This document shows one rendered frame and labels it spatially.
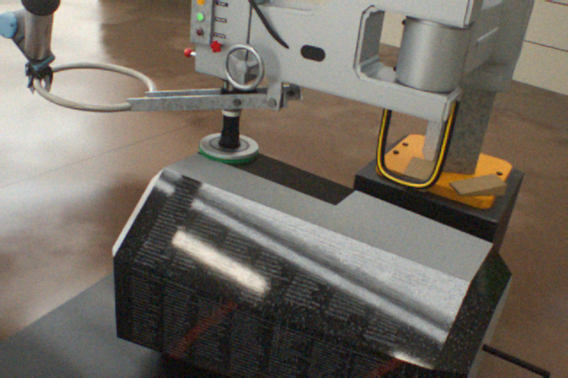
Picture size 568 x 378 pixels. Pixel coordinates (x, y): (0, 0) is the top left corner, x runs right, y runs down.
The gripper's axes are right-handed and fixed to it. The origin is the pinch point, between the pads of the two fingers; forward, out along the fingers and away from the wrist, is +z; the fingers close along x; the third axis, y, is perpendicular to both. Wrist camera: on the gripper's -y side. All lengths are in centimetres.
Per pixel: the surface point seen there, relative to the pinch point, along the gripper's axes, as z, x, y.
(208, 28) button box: -47, 67, 39
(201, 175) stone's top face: -2, 72, 55
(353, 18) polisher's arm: -63, 109, 59
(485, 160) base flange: 0, 192, 2
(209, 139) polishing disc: -3, 72, 30
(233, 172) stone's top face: -2, 82, 50
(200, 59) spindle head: -36, 66, 36
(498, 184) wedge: -5, 184, 36
